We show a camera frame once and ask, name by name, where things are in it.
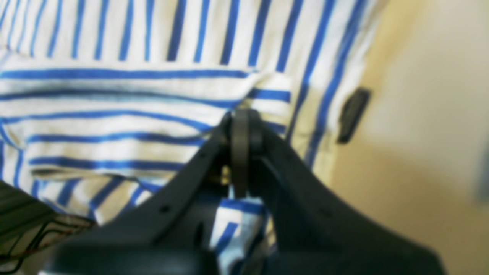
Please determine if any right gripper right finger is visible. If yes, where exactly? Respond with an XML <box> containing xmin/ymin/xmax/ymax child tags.
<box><xmin>231</xmin><ymin>110</ymin><xmax>445</xmax><ymax>275</ymax></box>

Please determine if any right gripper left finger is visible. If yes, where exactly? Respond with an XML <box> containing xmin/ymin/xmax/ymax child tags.
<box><xmin>41</xmin><ymin>114</ymin><xmax>231</xmax><ymax>275</ymax></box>

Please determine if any blue white striped T-shirt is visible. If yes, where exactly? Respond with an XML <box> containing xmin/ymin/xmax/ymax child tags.
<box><xmin>0</xmin><ymin>0</ymin><xmax>386</xmax><ymax>275</ymax></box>

